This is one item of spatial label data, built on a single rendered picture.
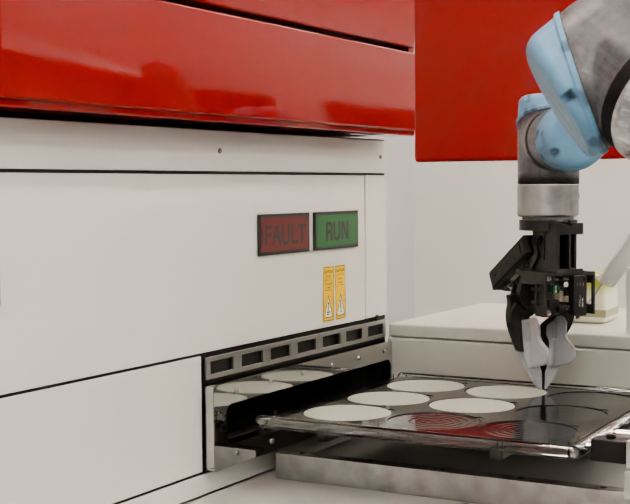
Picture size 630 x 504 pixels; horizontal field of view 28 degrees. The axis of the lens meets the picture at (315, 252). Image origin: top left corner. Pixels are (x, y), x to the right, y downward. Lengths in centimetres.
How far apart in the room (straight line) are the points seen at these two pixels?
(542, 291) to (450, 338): 21
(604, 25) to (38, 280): 54
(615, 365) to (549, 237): 20
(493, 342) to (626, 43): 76
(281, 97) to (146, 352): 33
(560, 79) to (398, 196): 419
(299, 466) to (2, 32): 64
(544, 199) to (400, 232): 370
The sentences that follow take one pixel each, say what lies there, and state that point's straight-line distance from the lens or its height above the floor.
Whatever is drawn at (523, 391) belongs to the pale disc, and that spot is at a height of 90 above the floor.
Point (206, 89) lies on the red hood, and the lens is 128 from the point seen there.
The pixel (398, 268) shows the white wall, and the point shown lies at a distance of 521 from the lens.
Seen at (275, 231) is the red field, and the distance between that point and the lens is 148.
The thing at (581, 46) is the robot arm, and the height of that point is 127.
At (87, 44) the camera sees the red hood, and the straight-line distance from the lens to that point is 114.
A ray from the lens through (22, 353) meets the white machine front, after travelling 115.
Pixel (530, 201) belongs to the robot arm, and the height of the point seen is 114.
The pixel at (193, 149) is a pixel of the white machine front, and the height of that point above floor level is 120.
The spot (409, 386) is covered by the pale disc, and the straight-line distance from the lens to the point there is 162.
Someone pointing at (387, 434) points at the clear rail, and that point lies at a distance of 132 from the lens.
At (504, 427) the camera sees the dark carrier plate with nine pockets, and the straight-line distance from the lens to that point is 136.
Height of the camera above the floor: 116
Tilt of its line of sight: 3 degrees down
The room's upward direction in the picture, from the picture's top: straight up
